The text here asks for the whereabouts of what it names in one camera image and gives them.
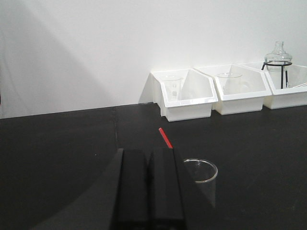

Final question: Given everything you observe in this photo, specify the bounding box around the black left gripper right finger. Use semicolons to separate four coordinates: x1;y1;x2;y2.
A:
148;148;186;230

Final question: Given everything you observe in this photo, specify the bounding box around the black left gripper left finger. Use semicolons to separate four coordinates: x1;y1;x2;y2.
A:
117;149;149;230

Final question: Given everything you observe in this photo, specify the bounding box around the red plastic spoon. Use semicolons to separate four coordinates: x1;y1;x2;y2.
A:
158;127;173;149

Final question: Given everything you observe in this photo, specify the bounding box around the clear glass beaker on table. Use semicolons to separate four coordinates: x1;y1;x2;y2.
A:
183;158;218;208

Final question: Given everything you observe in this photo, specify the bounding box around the left white storage bin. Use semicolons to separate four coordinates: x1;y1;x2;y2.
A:
139;69;218;122

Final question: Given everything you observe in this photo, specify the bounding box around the white storage bin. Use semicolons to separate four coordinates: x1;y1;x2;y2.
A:
139;69;218;122
237;61;307;110
196;64;272;115

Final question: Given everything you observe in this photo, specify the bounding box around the glass beaker in left bin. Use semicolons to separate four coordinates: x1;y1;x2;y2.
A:
162;75;182;101

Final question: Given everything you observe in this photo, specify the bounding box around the glass beaker in bin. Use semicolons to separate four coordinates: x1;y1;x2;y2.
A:
162;75;182;101
216;72;250;95

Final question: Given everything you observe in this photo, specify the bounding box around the glass beaker in middle bin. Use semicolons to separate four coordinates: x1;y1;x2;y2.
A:
216;72;250;95

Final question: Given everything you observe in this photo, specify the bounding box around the middle white storage bin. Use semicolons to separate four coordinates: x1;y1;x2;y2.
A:
196;64;272;115

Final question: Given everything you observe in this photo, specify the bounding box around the right white storage bin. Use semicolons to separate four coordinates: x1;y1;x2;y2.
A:
237;61;307;110

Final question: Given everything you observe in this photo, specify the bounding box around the round glass flask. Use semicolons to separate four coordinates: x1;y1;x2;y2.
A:
264;41;292;72

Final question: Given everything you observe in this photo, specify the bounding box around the black wire tripod stand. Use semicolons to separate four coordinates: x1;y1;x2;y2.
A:
261;61;292;89

